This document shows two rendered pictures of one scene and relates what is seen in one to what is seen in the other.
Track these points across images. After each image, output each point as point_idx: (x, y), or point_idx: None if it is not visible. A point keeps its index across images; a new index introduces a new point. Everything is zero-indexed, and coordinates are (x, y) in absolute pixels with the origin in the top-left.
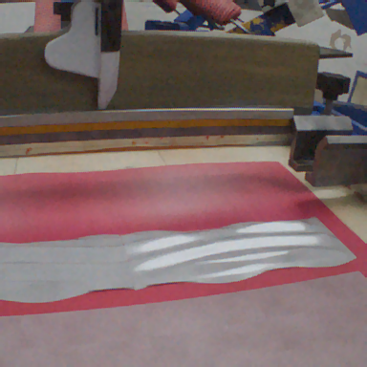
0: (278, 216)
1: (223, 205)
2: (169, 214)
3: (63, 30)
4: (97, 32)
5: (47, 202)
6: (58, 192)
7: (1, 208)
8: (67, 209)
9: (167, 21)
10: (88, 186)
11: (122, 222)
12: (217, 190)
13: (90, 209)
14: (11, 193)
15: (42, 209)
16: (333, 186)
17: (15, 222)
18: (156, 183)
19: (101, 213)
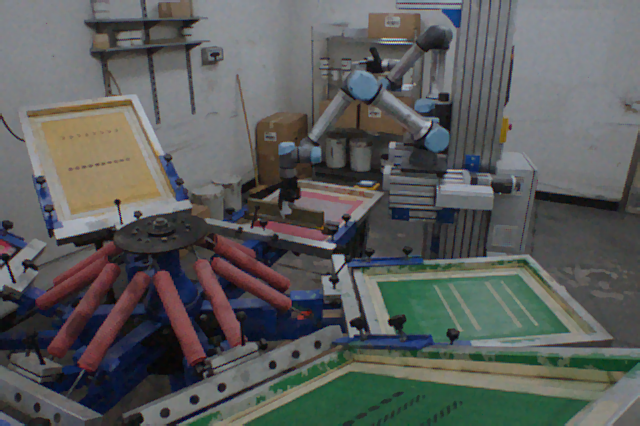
0: (269, 221)
1: (273, 225)
2: (283, 226)
3: (288, 208)
4: (288, 203)
5: (298, 233)
6: (294, 234)
7: (306, 234)
8: (296, 231)
9: (75, 303)
10: (288, 234)
11: (291, 227)
12: (269, 227)
13: (293, 230)
14: (302, 236)
15: (300, 232)
16: (248, 222)
17: (306, 231)
18: (276, 231)
19: (292, 229)
